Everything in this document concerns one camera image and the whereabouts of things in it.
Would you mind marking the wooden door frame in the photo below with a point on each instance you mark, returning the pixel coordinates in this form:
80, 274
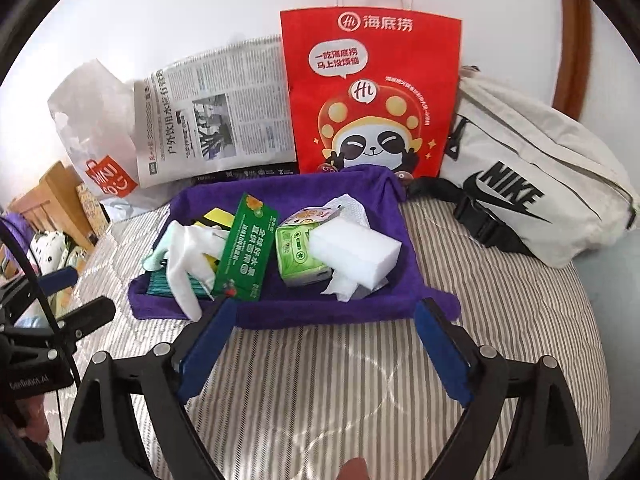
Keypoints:
575, 50

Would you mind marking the white cartoon printed packet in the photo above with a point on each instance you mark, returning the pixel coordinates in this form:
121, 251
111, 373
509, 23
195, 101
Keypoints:
307, 216

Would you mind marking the teal striped cleaning cloth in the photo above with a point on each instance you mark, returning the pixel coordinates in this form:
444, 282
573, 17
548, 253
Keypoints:
160, 287

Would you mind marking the purple towel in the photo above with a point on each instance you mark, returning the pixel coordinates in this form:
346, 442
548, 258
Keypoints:
300, 305

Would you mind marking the white dotted pillow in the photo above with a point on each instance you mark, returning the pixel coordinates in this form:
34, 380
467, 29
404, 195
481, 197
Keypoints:
45, 250

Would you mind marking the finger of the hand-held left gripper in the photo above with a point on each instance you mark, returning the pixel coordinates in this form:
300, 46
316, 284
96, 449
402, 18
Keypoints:
57, 280
87, 316

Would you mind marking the dark green packet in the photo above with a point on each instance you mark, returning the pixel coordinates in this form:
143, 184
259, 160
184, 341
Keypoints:
245, 250

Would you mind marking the white sponge block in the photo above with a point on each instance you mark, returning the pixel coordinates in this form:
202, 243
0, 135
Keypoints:
355, 250

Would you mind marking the black cardboard box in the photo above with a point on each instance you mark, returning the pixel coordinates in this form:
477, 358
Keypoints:
240, 174

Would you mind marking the light green tissue packet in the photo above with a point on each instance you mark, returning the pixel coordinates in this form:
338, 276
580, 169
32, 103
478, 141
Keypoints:
295, 255

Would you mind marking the striped bed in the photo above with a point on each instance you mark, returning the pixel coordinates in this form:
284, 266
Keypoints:
325, 385

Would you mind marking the wooden headboard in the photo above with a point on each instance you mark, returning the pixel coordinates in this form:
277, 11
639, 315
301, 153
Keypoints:
50, 190

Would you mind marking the white glove mint cuff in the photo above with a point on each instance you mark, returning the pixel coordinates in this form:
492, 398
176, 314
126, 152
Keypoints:
192, 255

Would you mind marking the white paper towel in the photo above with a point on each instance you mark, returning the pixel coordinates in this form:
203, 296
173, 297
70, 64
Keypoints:
352, 207

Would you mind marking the red paper bag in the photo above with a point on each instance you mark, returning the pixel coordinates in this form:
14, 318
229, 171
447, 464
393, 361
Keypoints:
375, 60

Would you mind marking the person's right hand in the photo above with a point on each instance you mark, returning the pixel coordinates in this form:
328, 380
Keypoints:
354, 476

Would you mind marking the small yellow bag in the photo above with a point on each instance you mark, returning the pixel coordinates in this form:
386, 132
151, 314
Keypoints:
217, 217

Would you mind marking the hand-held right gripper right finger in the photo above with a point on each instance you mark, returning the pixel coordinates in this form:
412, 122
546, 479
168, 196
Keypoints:
442, 355

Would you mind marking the grey waist bag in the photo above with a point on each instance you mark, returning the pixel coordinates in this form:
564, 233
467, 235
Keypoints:
550, 150

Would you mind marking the newspaper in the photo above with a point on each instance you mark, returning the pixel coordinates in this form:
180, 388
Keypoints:
225, 110

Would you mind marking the purple plush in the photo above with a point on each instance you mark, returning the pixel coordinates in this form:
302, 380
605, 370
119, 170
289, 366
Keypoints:
12, 225

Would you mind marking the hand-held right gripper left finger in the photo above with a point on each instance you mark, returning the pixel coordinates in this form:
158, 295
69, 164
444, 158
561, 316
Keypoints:
207, 355

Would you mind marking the white plastic shopping bag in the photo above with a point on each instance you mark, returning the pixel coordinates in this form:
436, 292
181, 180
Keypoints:
90, 120

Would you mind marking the patterned brown box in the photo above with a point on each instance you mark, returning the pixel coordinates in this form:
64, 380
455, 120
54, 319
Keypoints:
90, 205

